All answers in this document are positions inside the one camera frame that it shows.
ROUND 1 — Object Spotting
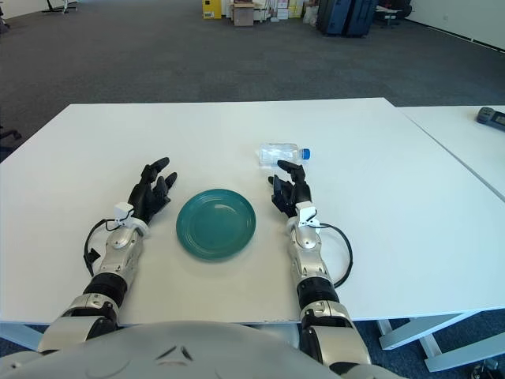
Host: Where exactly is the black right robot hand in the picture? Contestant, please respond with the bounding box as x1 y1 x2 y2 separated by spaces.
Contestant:
267 159 312 219

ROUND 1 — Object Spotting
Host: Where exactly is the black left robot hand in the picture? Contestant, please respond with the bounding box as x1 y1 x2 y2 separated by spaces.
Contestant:
126 156 178 227

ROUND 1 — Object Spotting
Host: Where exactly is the teal green plate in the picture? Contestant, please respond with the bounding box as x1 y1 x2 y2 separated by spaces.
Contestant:
175 189 257 263

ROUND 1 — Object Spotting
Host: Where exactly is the white right wrist sensor box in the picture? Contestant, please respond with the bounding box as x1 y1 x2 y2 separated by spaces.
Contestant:
296 201 319 229

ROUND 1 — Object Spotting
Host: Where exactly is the white wrist sensor box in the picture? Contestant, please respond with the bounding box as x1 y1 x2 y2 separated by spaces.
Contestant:
296 201 319 229
114 201 133 228

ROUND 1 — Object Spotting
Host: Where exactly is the white left wrist sensor box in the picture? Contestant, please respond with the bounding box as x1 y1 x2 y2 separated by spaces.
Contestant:
114 201 133 228

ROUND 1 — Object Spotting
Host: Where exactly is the grey robot torso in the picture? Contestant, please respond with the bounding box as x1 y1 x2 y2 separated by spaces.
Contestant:
0 320 395 379

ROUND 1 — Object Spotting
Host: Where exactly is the stack of white boxes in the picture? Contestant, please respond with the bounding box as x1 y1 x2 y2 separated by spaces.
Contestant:
252 0 305 21

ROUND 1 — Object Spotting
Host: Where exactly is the brown cardboard box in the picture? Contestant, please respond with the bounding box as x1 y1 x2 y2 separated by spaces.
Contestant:
232 2 255 27

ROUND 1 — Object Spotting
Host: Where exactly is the black office chair at desk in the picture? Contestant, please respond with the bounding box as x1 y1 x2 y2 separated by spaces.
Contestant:
374 0 413 28

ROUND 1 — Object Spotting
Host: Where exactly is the black and white stand base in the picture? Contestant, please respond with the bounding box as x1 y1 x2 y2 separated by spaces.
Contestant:
41 0 78 14

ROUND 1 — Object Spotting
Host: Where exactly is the dark handheld device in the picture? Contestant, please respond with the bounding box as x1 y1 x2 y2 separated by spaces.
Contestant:
475 106 505 129

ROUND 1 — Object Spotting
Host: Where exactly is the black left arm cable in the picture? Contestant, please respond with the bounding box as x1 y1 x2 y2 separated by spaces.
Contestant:
82 218 120 277

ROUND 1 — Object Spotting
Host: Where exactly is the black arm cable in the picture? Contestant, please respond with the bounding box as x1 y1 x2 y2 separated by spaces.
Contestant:
315 223 354 289
82 218 120 277

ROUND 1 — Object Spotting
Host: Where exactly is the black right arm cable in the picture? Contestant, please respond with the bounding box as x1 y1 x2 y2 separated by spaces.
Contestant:
315 223 354 289

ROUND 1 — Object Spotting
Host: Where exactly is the white table leg frame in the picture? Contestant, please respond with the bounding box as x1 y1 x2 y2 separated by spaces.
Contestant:
0 323 52 354
374 310 492 374

